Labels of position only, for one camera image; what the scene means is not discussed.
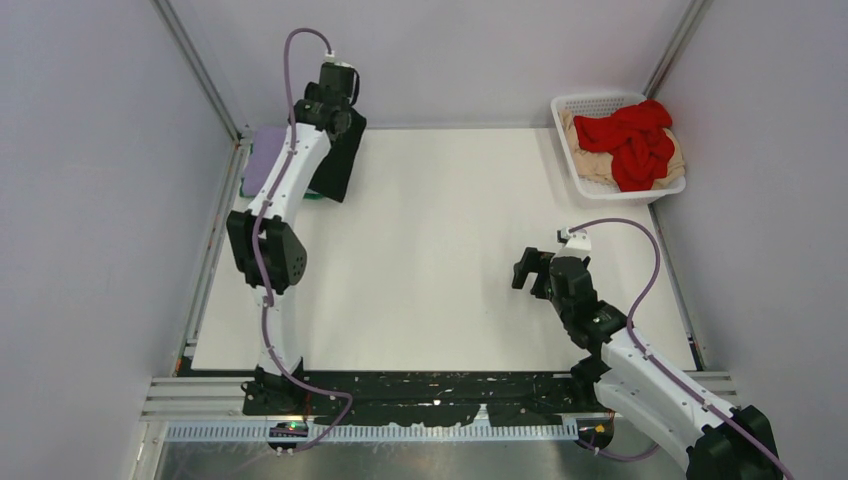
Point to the beige t shirt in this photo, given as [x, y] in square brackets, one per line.
[596, 166]

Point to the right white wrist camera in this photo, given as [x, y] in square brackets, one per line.
[573, 244]

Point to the white plastic basket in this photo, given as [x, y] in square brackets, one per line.
[591, 192]

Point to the black t shirt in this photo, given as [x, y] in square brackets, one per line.
[332, 177]

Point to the white cable duct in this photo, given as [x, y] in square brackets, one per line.
[301, 432]

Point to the folded purple t shirt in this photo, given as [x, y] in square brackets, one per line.
[267, 143]

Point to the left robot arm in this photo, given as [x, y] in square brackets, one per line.
[317, 156]

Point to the aluminium frame post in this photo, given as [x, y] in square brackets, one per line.
[195, 62]
[681, 37]

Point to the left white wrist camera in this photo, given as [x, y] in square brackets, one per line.
[332, 58]

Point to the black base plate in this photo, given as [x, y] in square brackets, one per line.
[431, 399]

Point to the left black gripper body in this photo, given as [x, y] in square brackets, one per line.
[346, 110]

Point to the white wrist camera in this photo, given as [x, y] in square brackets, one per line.
[573, 244]
[332, 58]

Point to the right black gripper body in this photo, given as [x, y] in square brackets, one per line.
[559, 303]

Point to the right aluminium frame post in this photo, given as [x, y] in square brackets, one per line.
[681, 37]

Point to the red t shirt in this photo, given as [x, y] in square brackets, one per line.
[629, 142]

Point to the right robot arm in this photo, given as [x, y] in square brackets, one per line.
[707, 436]

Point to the left aluminium frame post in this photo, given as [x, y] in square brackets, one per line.
[195, 62]

